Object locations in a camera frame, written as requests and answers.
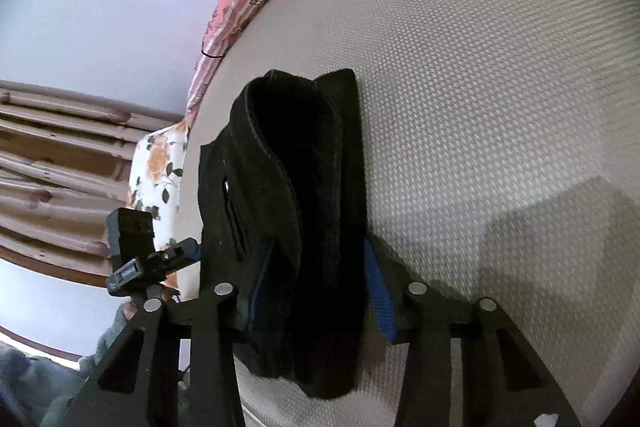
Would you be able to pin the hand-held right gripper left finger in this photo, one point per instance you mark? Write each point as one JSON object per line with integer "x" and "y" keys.
{"x": 256, "y": 307}

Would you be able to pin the person's green clothing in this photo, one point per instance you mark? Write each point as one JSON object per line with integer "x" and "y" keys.
{"x": 35, "y": 387}

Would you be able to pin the person's left hand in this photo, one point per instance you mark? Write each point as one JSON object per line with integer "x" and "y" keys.
{"x": 169, "y": 294}

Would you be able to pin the black pants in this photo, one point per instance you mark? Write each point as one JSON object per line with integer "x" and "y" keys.
{"x": 310, "y": 207}

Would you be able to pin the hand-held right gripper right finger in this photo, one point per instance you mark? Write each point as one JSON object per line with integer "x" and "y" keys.
{"x": 380, "y": 292}

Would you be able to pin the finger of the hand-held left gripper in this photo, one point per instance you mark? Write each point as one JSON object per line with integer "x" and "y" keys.
{"x": 182, "y": 253}

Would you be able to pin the person's left forearm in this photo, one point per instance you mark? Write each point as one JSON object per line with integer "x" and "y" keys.
{"x": 112, "y": 337}

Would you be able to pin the brown striped curtain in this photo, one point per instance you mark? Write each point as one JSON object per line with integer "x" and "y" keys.
{"x": 60, "y": 157}

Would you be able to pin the thin black loop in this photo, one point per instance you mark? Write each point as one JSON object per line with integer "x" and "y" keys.
{"x": 212, "y": 54}

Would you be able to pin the beige woven mat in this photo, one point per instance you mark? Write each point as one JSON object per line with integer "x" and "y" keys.
{"x": 475, "y": 82}

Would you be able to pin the white floral cloth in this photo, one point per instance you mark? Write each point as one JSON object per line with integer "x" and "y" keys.
{"x": 155, "y": 167}

